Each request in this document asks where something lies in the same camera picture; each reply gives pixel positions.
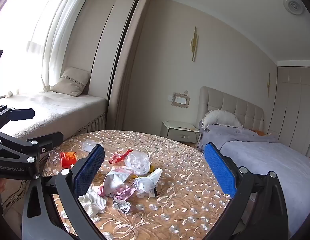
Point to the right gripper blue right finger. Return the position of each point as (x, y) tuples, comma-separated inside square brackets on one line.
[(234, 183)]

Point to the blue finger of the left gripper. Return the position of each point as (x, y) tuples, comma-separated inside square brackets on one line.
[(13, 148), (10, 114)]

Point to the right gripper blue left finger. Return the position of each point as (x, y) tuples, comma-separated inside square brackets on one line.
[(73, 183)]

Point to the crushed orange-label plastic bottle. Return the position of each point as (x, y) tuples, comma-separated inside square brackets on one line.
[(58, 161)]

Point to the white printed plastic bag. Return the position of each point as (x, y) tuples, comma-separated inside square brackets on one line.
[(122, 177)]

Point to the white crumpled tissue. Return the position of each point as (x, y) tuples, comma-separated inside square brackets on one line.
[(92, 203)]

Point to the lavender bed cover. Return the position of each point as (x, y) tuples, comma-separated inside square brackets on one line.
[(262, 154)]

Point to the clear plastic blister tray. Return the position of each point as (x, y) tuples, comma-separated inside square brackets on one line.
[(88, 145)]

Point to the window seat bench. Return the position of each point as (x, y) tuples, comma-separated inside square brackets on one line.
[(55, 112)]

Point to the red candy wrapper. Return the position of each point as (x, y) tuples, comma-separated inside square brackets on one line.
[(117, 157)]

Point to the pink wrapper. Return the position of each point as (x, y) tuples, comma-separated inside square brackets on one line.
[(122, 193)]

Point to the silver foil wrapper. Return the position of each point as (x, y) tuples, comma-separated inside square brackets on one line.
[(121, 205)]

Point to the beige tufted bed headboard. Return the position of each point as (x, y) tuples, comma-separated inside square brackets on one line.
[(250, 116)]

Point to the white pillow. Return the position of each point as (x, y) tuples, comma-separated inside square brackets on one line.
[(220, 117)]

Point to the clear crumpled plastic bag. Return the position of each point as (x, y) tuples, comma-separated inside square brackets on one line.
[(138, 162)]

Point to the grey bedside table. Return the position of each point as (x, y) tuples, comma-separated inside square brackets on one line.
[(179, 131)]

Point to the beige cushion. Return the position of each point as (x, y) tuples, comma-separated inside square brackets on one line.
[(72, 82)]

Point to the beige wardrobe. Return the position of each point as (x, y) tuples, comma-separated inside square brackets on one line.
[(290, 121)]

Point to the white sheer curtain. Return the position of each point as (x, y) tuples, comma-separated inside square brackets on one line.
[(33, 37)]

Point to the round ceiling vent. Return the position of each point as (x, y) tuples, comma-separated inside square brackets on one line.
[(294, 7)]

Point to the framed wall switch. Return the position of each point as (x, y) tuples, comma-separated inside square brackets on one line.
[(180, 100)]

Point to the plain wall socket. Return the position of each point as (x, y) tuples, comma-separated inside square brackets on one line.
[(170, 97)]

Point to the gold wall ornament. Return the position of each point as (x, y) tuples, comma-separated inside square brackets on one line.
[(194, 44)]

